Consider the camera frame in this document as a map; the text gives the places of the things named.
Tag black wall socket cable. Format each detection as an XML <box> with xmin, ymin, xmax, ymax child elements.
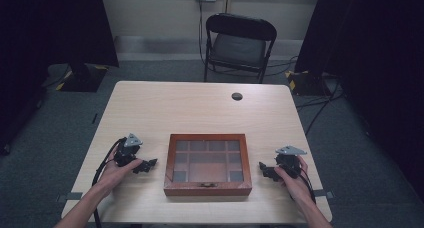
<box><xmin>197</xmin><ymin>0</ymin><xmax>210</xmax><ymax>70</ymax></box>

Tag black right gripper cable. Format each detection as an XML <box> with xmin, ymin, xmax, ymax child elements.
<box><xmin>297</xmin><ymin>167</ymin><xmax>317</xmax><ymax>204</ymax></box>

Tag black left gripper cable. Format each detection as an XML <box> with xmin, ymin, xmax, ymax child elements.
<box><xmin>91</xmin><ymin>136</ymin><xmax>128</xmax><ymax>228</ymax></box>

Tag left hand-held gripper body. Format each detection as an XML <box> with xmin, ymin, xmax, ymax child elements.
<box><xmin>113</xmin><ymin>132</ymin><xmax>144</xmax><ymax>168</ymax></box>

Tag black stand base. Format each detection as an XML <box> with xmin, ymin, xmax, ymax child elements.
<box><xmin>285</xmin><ymin>69</ymin><xmax>335</xmax><ymax>97</ymax></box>
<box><xmin>55</xmin><ymin>63</ymin><xmax>110</xmax><ymax>93</ymax></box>

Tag person's right hand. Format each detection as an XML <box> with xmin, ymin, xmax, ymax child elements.
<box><xmin>273</xmin><ymin>155</ymin><xmax>317</xmax><ymax>207</ymax></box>

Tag dark curtain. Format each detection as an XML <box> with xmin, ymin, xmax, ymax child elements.
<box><xmin>0</xmin><ymin>0</ymin><xmax>120</xmax><ymax>156</ymax></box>
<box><xmin>294</xmin><ymin>0</ymin><xmax>424</xmax><ymax>204</ymax></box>

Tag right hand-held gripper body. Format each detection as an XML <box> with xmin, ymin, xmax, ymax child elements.
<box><xmin>274</xmin><ymin>145</ymin><xmax>308</xmax><ymax>180</ymax></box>

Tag black floor cables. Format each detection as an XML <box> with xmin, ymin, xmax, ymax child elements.
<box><xmin>295</xmin><ymin>82</ymin><xmax>345</xmax><ymax>136</ymax></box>

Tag person's left hand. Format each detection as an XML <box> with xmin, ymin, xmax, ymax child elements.
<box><xmin>97</xmin><ymin>143</ymin><xmax>145</xmax><ymax>196</ymax></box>

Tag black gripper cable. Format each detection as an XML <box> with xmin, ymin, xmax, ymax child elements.
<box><xmin>91</xmin><ymin>136</ymin><xmax>128</xmax><ymax>228</ymax></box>
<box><xmin>297</xmin><ymin>167</ymin><xmax>317</xmax><ymax>204</ymax></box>

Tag grey table strap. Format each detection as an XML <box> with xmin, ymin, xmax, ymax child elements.
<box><xmin>313</xmin><ymin>188</ymin><xmax>336</xmax><ymax>200</ymax></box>
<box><xmin>55</xmin><ymin>191</ymin><xmax>84</xmax><ymax>203</ymax></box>

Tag black folding chair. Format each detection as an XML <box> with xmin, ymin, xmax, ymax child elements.
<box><xmin>202</xmin><ymin>12</ymin><xmax>278</xmax><ymax>85</ymax></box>

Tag wooden box with glass lid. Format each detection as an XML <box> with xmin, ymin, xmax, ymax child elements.
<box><xmin>163</xmin><ymin>133</ymin><xmax>253</xmax><ymax>197</ymax></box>

